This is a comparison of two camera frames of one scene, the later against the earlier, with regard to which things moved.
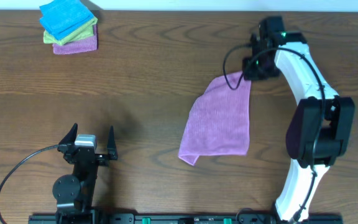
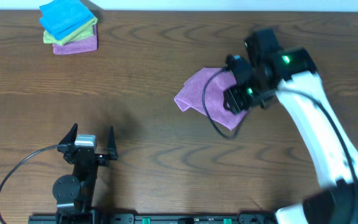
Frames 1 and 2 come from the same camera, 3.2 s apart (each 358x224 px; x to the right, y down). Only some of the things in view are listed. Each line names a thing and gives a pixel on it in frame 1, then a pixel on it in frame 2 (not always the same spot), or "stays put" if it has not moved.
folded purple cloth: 90,43 stays put
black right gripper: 250,74 to 233,96
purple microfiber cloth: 218,122 to 203,93
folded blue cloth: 61,17 stays put
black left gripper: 87,155 stays put
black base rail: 242,218 stays put
